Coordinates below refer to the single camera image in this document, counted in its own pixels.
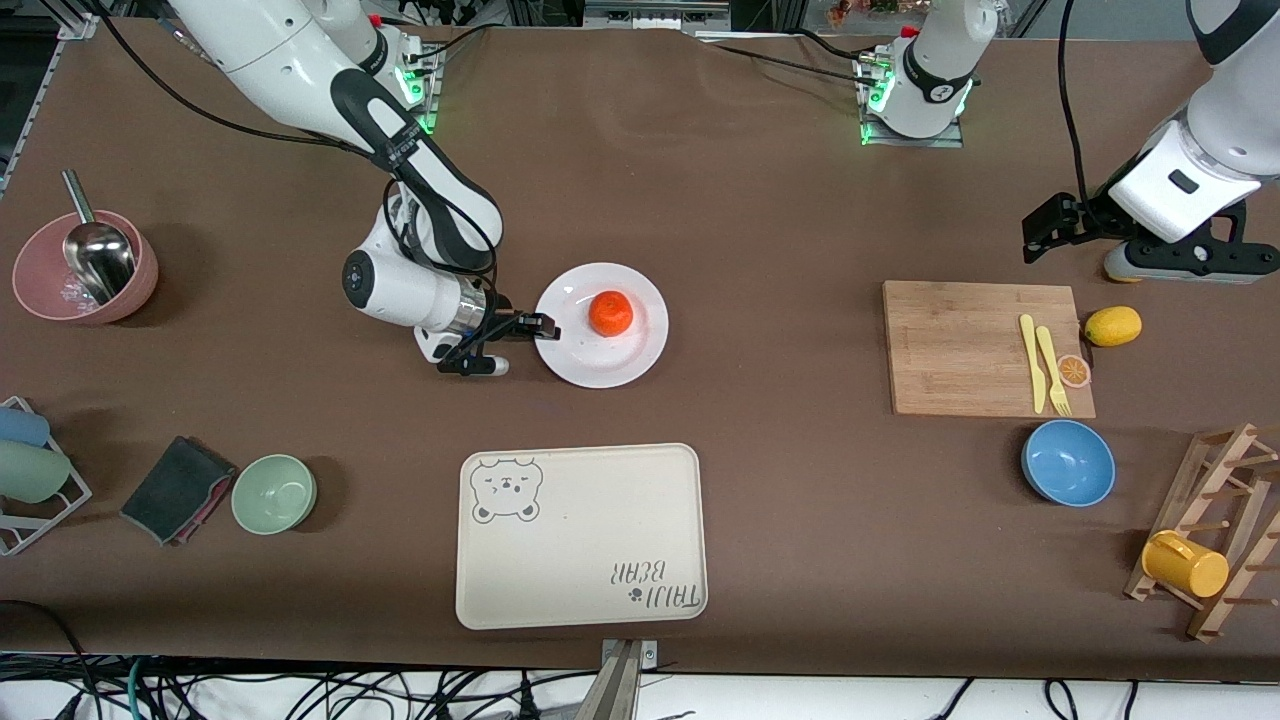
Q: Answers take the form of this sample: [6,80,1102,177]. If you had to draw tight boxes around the white round plate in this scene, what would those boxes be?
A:
[535,262,669,390]

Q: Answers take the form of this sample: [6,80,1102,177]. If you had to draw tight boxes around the orange fruit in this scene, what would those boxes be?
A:
[588,290,634,338]

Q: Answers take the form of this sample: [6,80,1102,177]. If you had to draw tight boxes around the yellow plastic knife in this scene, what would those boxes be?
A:
[1019,314,1047,415]

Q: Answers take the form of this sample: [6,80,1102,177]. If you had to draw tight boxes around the yellow plastic fork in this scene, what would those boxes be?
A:
[1035,326,1074,418]

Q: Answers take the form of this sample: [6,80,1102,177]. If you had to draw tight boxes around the bamboo cutting board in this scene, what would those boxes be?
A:
[881,280,1097,419]

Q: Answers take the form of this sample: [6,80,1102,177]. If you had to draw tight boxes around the cream tray with bear print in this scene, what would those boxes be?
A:
[456,443,709,631]

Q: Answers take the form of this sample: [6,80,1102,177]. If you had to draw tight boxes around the blue bowl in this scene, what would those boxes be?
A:
[1021,419,1117,508]

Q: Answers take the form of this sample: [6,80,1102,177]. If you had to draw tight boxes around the pale green bowl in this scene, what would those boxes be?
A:
[231,454,318,536]

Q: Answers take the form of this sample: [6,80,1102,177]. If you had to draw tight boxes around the yellow mug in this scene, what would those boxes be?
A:
[1141,530,1230,599]

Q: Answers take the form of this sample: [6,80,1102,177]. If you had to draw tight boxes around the dark grey folded cloth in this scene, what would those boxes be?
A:
[120,435,238,547]

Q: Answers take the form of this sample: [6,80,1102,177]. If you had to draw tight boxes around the wooden drying rack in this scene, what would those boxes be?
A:
[1123,423,1280,643]

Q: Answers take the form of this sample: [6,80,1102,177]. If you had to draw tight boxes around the metal scoop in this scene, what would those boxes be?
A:
[62,170,137,306]

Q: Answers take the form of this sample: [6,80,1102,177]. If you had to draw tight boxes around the pink bowl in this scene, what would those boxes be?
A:
[12,208,159,325]

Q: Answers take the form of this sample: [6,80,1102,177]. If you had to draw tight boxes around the light blue cup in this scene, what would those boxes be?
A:
[0,405,51,448]

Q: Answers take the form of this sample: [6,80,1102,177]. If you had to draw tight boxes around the pale green cup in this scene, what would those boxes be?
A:
[0,440,73,505]

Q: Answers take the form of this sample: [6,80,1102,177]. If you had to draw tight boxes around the aluminium corner profile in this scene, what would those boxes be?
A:
[0,10,101,191]

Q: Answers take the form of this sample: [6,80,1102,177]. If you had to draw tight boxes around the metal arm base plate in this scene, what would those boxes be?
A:
[858,50,967,149]
[395,45,442,136]

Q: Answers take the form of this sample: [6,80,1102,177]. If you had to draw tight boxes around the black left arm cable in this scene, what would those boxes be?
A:
[1058,0,1096,201]

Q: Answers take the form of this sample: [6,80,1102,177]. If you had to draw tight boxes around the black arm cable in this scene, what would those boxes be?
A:
[95,5,401,161]
[1058,0,1096,201]

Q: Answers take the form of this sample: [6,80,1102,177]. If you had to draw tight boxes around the black cable on table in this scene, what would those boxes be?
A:
[695,40,873,81]

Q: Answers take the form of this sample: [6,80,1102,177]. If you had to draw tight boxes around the aluminium frame rail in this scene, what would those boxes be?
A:
[583,0,733,33]

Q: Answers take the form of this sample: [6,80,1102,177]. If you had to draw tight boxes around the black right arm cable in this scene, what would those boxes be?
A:
[95,5,401,161]

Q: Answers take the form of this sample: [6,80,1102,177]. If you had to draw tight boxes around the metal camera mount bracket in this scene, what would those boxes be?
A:
[585,638,659,720]

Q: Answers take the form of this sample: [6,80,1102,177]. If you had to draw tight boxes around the white wire cup rack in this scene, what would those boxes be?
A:
[0,396,93,557]

